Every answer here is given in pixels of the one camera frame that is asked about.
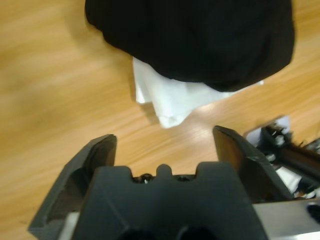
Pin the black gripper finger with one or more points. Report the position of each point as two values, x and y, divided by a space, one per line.
75 185
245 162

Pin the black Unitree polo shirt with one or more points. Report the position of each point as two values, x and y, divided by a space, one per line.
200 40

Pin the white block with dark post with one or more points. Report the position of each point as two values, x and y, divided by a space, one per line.
290 155

